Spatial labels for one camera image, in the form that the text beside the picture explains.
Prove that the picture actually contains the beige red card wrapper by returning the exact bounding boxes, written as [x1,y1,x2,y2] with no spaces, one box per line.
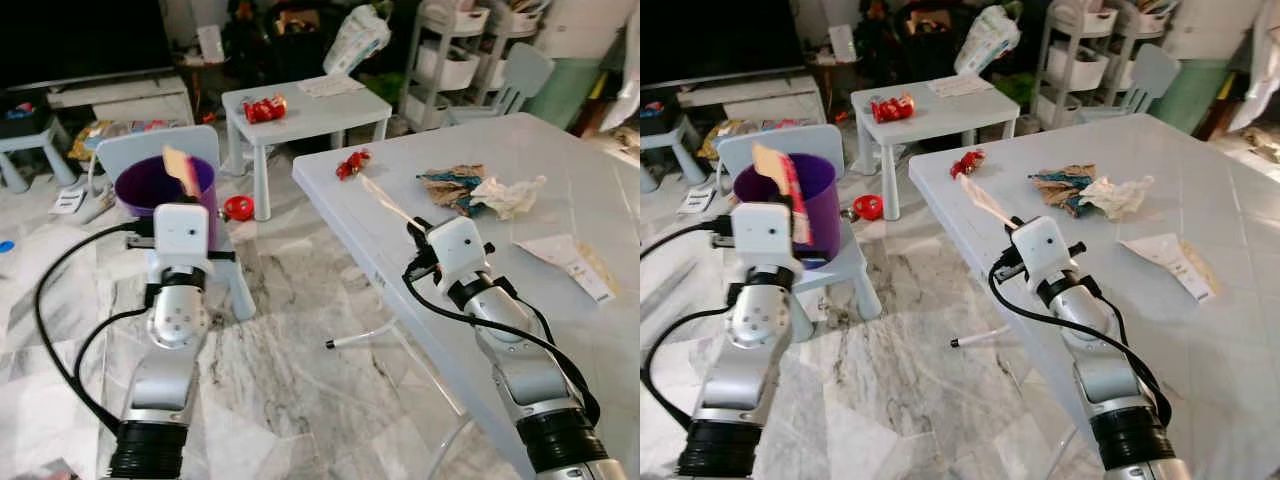
[162,146,201,199]
[752,143,813,247]

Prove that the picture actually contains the purple plastic rubbish bin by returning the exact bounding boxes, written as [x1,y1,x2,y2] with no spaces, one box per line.
[733,152,843,269]
[114,154,219,247]

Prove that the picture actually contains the crumpled brown teal paper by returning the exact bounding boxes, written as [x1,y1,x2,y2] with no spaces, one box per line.
[417,164,488,216]
[1030,164,1096,218]

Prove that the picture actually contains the small crumpled red wrapper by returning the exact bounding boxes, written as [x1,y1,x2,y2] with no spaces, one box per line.
[335,148,373,182]
[948,148,987,181]

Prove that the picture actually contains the crumpled white paper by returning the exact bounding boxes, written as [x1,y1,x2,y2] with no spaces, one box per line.
[470,175,549,221]
[1078,175,1156,221]

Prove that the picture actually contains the white plastic folding table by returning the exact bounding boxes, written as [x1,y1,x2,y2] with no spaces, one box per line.
[292,112,641,480]
[908,113,1280,480]

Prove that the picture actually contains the small white kids table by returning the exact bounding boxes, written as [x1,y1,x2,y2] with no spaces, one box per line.
[850,77,1021,221]
[220,77,393,221]

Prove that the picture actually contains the white printed paper sheet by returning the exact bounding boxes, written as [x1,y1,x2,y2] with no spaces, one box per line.
[925,75,996,98]
[297,75,366,98]

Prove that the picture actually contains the white yellow paper flyer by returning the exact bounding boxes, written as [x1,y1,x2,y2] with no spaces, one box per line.
[1120,233,1219,303]
[515,234,618,303]

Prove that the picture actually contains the pale blue plastic chair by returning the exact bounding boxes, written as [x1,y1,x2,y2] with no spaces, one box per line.
[715,124,883,323]
[95,125,256,321]

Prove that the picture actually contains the white shelf trolley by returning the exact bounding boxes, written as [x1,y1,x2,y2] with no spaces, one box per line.
[400,0,556,131]
[1030,0,1181,131]

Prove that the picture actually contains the shiny red snack wrapper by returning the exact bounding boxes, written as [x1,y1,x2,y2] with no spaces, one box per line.
[243,94,289,125]
[870,93,917,125]

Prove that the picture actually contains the pale blue kids chair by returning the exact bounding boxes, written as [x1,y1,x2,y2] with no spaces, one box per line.
[1075,43,1181,119]
[445,42,556,126]

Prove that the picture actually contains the white printed diaper pack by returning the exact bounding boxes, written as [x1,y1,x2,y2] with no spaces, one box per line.
[955,5,1023,76]
[323,5,393,76]

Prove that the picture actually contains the small pale blue stool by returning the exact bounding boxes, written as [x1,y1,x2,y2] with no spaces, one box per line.
[0,105,77,194]
[640,100,701,191]

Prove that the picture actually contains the hanging pale cloth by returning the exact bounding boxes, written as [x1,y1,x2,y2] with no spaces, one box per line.
[600,10,641,131]
[1228,0,1280,131]

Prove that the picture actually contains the white television stand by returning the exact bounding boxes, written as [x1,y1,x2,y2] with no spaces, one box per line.
[45,75,196,126]
[675,75,827,126]

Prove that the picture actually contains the colourful printed bag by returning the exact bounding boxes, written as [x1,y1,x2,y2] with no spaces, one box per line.
[700,118,831,151]
[68,118,191,161]

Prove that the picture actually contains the black television screen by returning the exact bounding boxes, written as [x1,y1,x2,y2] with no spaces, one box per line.
[0,0,177,91]
[640,0,807,89]

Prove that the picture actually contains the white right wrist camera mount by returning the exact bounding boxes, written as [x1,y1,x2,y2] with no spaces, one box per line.
[425,216,493,286]
[1013,216,1081,283]

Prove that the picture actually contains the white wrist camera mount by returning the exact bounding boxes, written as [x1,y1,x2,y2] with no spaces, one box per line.
[730,202,804,281]
[425,216,493,286]
[148,203,213,281]
[1013,216,1081,283]

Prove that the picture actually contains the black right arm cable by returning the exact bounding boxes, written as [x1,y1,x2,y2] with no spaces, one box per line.
[988,258,1173,426]
[403,262,601,426]

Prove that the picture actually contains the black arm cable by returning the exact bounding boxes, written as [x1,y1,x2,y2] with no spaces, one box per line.
[403,262,601,426]
[643,305,737,433]
[73,305,151,433]
[640,220,739,263]
[33,220,156,436]
[988,258,1173,426]

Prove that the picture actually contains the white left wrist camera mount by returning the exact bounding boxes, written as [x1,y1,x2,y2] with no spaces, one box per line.
[730,202,804,281]
[148,203,213,281]

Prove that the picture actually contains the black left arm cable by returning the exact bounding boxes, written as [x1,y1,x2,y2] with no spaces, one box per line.
[73,305,151,433]
[640,220,739,263]
[33,220,156,436]
[643,305,737,433]

